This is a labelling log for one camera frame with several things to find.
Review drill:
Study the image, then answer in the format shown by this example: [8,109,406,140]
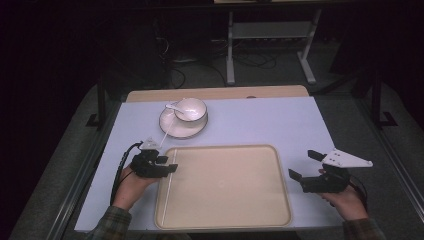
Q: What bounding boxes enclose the person's right hand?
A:
[318,168,368,222]

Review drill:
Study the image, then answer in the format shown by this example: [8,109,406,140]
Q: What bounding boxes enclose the black floor cables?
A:
[233,51,278,70]

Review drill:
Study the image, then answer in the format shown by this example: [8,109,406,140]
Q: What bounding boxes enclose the white ceramic spoon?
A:
[165,102,193,121]

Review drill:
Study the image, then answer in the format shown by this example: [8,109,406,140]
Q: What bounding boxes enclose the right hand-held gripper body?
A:
[299,148,374,194]

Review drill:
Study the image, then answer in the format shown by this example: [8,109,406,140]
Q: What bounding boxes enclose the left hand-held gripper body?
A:
[129,136,170,179]

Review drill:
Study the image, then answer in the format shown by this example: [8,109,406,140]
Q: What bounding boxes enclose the white bowl with dark rim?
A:
[173,97,208,123]

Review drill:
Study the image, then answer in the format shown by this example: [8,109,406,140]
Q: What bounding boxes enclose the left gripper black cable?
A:
[109,141,144,206]

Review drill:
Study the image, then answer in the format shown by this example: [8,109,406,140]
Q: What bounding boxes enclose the pale blue table mat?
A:
[73,96,344,233]

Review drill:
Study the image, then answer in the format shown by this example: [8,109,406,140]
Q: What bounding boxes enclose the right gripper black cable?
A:
[349,174,369,212]

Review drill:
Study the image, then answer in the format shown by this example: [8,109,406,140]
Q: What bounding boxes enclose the aluminium rail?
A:
[353,96,424,214]
[46,99,122,240]

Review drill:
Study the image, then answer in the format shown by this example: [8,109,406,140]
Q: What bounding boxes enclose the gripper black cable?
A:
[109,141,144,206]
[349,174,369,212]

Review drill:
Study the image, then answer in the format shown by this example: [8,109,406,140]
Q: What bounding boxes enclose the beige plastic tray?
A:
[154,144,293,231]

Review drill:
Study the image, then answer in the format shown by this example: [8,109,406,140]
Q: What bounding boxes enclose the white metal desk frame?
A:
[225,9,323,85]

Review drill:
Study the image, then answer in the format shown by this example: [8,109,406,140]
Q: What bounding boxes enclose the black metal stand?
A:
[370,70,399,130]
[85,75,112,130]

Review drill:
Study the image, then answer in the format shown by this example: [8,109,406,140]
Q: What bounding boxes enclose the white plate with dark rim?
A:
[158,103,209,140]

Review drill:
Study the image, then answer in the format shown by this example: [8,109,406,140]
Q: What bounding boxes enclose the person's left hand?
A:
[112,165,158,211]

